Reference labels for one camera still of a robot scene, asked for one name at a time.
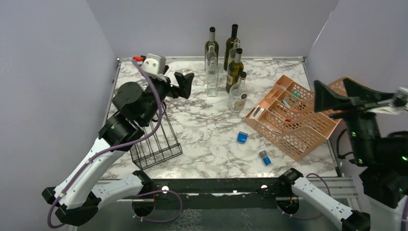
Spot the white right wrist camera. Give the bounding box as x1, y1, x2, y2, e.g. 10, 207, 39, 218
369, 87, 408, 115

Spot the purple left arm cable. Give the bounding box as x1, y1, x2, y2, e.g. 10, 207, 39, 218
47, 56, 184, 230

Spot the blue grey small bottle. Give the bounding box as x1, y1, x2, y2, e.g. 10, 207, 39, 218
259, 150, 271, 166

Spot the black wire wine rack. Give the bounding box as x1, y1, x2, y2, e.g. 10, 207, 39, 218
130, 102, 183, 170

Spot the green bottle black capsule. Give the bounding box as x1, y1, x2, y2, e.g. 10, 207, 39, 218
223, 24, 239, 71

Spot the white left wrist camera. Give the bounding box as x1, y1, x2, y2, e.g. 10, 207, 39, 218
141, 53, 167, 82

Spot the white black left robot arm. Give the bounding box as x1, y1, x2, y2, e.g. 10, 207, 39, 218
42, 72, 194, 226

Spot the green bottle silver capsule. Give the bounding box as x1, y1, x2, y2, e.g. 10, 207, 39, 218
226, 48, 244, 93
204, 26, 219, 57

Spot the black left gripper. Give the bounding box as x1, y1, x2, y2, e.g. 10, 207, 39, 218
141, 65, 194, 125

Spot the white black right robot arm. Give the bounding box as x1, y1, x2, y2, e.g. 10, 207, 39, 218
277, 77, 408, 231

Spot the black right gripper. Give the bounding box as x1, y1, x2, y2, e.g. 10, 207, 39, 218
312, 76, 393, 162

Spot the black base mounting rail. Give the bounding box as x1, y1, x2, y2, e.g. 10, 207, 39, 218
131, 178, 300, 216

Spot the clear glass bottle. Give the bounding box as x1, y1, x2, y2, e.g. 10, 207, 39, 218
228, 38, 240, 65
206, 57, 218, 97
204, 42, 218, 71

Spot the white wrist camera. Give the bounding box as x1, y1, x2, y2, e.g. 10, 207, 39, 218
369, 87, 408, 115
141, 53, 167, 82

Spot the peach plastic stacked organizer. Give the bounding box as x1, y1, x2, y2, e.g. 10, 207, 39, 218
244, 75, 340, 162

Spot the clear bottle cork stopper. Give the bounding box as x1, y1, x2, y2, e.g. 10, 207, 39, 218
228, 71, 248, 113

